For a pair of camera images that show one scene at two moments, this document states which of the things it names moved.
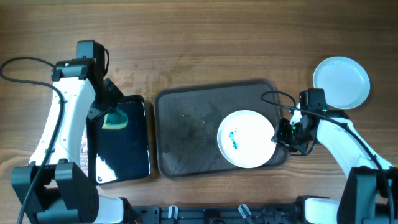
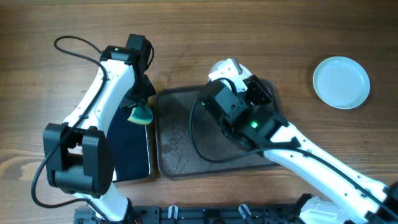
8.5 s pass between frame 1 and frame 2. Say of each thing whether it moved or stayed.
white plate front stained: moved
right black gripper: moved
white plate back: stayed
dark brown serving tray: stayed
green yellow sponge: moved
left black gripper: moved
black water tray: stayed
